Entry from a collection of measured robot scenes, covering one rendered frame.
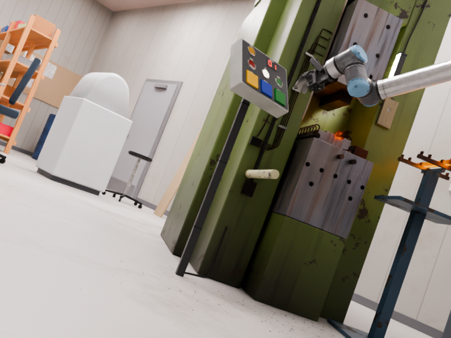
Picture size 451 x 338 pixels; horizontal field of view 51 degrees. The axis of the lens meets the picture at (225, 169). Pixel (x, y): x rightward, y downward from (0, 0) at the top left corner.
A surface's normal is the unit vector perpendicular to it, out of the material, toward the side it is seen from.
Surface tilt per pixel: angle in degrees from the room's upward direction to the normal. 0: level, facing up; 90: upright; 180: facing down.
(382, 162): 90
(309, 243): 90
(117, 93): 90
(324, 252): 90
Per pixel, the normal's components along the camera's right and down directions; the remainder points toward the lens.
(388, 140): 0.22, 0.00
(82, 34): 0.65, 0.18
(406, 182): -0.66, -0.32
